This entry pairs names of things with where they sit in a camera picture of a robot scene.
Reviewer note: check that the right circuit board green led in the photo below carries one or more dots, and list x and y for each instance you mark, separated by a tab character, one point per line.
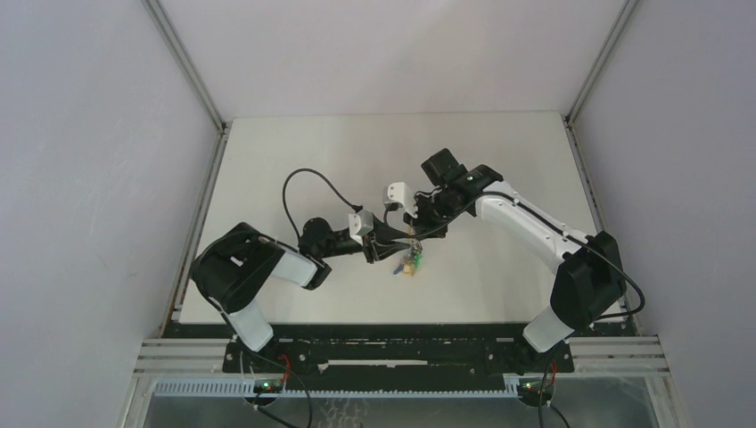
535	389

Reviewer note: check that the circuit board green led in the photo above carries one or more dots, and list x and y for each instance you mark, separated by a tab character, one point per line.
535	389
268	387

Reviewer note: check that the left circuit board green led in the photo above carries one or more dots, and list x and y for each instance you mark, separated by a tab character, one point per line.
268	387

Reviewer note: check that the yellow tagged key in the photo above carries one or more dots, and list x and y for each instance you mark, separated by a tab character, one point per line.
409	269

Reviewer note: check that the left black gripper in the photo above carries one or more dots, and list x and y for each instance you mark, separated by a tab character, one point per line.
382	233

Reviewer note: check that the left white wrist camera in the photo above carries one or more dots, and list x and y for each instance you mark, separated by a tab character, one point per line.
360	224

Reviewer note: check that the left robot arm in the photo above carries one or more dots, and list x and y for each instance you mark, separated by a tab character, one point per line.
231	271

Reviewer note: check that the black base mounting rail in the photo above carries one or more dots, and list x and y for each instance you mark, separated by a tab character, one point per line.
362	357

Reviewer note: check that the green tagged key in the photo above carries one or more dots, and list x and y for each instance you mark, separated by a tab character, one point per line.
416	259

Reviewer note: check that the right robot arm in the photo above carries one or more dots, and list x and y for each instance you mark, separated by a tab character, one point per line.
588	275

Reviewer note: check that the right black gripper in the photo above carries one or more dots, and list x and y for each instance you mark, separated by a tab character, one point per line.
421	227

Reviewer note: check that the white slotted cable duct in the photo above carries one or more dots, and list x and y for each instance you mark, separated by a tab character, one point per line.
237	388

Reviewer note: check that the large metal keyring yellow handle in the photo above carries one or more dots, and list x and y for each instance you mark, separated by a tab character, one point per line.
415	246

